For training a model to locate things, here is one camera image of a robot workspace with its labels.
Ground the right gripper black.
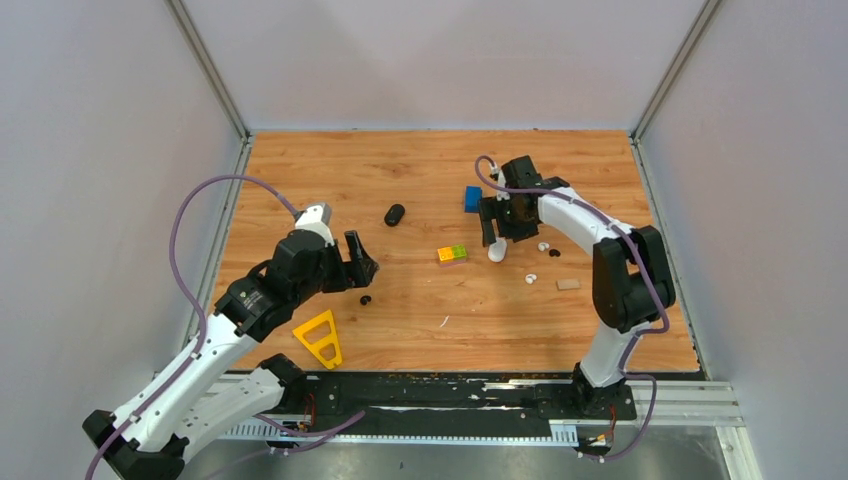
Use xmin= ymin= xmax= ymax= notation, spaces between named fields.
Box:
xmin=477 ymin=193 xmax=537 ymax=248

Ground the white earbud charging case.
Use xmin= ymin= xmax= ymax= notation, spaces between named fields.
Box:
xmin=487 ymin=238 xmax=508 ymax=263

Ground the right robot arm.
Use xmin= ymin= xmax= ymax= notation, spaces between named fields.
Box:
xmin=474 ymin=155 xmax=676 ymax=418

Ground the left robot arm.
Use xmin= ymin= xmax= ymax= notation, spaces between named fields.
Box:
xmin=82 ymin=229 xmax=379 ymax=479

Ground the black earbud charging case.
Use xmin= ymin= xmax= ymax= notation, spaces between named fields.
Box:
xmin=384 ymin=204 xmax=406 ymax=227

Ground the blue toy block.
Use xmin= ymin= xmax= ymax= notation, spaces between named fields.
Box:
xmin=463 ymin=186 xmax=483 ymax=214

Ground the orange green toy brick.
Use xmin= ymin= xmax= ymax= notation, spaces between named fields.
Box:
xmin=436 ymin=244 xmax=468 ymax=266

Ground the small wooden block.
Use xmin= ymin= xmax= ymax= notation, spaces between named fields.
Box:
xmin=556 ymin=279 xmax=581 ymax=291

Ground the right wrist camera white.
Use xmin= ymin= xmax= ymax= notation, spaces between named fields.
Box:
xmin=491 ymin=168 xmax=510 ymax=201

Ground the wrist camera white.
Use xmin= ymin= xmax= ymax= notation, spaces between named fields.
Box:
xmin=295 ymin=202 xmax=332 ymax=237
xmin=491 ymin=168 xmax=510 ymax=201

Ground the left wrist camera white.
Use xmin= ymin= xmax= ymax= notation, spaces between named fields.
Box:
xmin=295 ymin=202 xmax=332 ymax=237

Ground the yellow triangular plastic frame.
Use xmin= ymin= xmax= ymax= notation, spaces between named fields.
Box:
xmin=292 ymin=310 xmax=343 ymax=370

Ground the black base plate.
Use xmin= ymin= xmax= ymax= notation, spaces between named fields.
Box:
xmin=268 ymin=372 xmax=637 ymax=440

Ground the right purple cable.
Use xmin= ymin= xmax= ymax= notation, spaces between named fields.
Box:
xmin=474 ymin=155 xmax=671 ymax=463

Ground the purple cable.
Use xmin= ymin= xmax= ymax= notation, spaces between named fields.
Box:
xmin=84 ymin=174 xmax=301 ymax=480
xmin=474 ymin=155 xmax=671 ymax=463

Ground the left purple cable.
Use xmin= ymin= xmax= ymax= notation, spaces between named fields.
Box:
xmin=84 ymin=174 xmax=301 ymax=480

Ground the aluminium slotted rail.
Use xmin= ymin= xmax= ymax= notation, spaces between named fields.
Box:
xmin=218 ymin=380 xmax=745 ymax=448

